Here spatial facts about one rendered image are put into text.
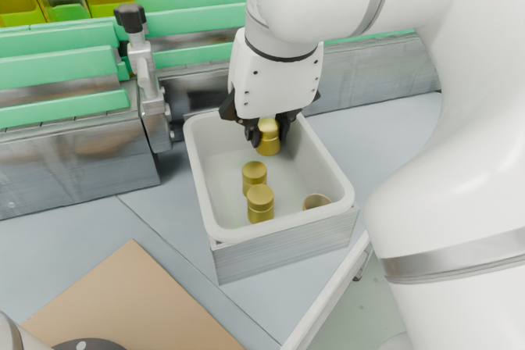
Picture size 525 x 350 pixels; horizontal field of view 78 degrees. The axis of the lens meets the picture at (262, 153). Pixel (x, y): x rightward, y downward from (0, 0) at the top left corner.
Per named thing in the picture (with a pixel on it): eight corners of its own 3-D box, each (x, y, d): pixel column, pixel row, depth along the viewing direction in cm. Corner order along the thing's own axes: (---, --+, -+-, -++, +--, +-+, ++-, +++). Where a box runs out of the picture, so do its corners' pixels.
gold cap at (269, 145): (283, 152, 47) (283, 129, 44) (259, 158, 46) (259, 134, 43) (273, 138, 49) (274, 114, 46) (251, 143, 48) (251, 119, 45)
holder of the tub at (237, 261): (276, 123, 61) (277, 87, 56) (348, 247, 42) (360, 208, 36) (185, 141, 57) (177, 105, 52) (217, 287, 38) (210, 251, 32)
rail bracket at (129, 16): (160, 68, 49) (139, -23, 40) (172, 134, 37) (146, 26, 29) (140, 71, 48) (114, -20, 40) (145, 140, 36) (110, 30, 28)
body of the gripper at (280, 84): (314, -3, 34) (296, 76, 44) (222, 8, 32) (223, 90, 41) (347, 41, 31) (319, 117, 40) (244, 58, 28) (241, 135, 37)
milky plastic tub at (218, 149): (287, 138, 57) (290, 96, 51) (351, 245, 41) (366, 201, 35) (189, 159, 53) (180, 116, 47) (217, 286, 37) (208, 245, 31)
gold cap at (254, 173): (270, 197, 45) (271, 175, 42) (245, 202, 44) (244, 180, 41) (262, 179, 48) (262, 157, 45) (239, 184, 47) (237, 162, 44)
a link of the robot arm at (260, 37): (319, -20, 33) (313, 5, 35) (235, -11, 31) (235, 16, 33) (354, 23, 29) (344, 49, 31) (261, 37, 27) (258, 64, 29)
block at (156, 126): (171, 112, 52) (162, 74, 48) (178, 150, 46) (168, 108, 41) (148, 117, 52) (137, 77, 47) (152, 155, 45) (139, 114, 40)
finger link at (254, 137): (254, 99, 41) (251, 130, 47) (230, 104, 41) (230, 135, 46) (262, 117, 40) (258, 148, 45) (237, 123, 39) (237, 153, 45)
